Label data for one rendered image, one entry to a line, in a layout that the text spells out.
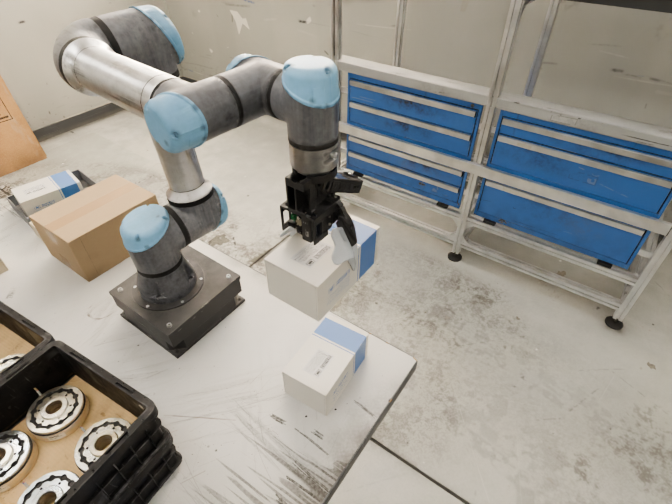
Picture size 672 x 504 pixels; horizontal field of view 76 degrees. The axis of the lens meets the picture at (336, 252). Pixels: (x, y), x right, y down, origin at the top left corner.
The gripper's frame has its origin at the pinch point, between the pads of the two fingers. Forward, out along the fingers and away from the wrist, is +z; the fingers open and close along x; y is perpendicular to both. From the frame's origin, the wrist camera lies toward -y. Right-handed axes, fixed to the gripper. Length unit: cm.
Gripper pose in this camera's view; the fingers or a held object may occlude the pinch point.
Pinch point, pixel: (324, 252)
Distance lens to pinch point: 81.5
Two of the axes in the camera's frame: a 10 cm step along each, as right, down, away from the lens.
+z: 0.0, 7.4, 6.7
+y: -5.8, 5.5, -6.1
